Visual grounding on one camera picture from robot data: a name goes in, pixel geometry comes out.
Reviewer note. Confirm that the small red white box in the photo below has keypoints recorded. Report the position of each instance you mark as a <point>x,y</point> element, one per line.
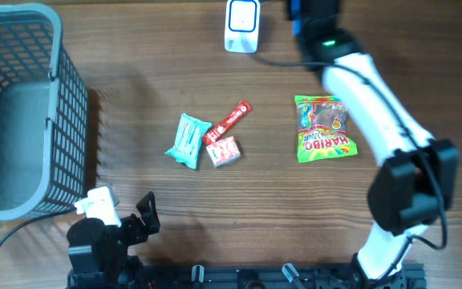
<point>223,151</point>

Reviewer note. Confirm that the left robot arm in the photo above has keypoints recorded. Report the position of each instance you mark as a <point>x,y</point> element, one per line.
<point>99,252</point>

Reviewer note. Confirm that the teal tissue packet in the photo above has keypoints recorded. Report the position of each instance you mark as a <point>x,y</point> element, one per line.
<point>188,140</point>

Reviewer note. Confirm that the Haribo gummy candy bag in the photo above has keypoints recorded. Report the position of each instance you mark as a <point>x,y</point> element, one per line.
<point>322,129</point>

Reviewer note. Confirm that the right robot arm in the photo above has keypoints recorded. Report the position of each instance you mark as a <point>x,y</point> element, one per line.
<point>414,186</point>

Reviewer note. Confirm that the red stick packet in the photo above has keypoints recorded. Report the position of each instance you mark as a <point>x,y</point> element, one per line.
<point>219,130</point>

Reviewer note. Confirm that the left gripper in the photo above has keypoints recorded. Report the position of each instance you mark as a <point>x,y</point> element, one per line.
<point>139,234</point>

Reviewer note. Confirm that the white barcode scanner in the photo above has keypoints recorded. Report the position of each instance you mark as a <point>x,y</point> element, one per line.
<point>242,26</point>

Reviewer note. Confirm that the grey plastic shopping basket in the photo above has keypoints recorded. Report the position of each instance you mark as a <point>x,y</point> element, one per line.
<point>44,110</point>

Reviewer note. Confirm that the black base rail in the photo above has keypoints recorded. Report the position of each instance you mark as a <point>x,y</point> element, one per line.
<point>320,276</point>

